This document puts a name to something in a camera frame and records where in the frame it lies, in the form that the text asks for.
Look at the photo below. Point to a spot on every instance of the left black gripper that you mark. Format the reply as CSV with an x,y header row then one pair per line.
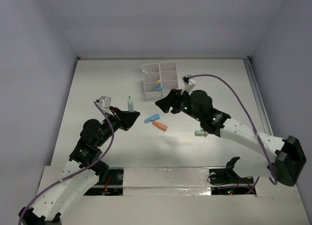
x,y
121,119

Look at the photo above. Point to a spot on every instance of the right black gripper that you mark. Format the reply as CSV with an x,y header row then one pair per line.
x,y
171,100

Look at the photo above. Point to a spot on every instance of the light blue marker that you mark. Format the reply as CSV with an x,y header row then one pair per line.
x,y
159,89

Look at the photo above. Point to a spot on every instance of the green clear highlighter marker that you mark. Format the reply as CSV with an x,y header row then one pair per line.
x,y
130,104

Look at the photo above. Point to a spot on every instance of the blue highlighter marker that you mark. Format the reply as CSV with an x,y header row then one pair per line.
x,y
152,118

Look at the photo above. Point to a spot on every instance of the orange highlighter marker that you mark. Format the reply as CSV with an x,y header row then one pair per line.
x,y
160,126

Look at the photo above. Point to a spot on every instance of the green eraser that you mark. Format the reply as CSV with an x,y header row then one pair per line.
x,y
200,133

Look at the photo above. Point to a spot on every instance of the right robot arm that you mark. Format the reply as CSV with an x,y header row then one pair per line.
x,y
286,156

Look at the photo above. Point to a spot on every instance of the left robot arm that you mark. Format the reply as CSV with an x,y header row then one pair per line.
x,y
83,170

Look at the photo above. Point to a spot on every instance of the white organizer tray right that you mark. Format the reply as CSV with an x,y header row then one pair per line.
x,y
168,77

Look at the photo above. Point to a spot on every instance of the white organizer tray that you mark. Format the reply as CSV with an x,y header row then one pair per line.
x,y
168,77
149,80

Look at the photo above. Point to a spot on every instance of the white organizer tray left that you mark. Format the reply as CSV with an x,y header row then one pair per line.
x,y
149,80

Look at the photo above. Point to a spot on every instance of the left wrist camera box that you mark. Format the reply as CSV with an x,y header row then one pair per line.
x,y
104,102

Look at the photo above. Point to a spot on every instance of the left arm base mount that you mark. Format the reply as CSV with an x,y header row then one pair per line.
x,y
113,184

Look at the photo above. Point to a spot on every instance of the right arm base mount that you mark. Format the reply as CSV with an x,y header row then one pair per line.
x,y
227,182

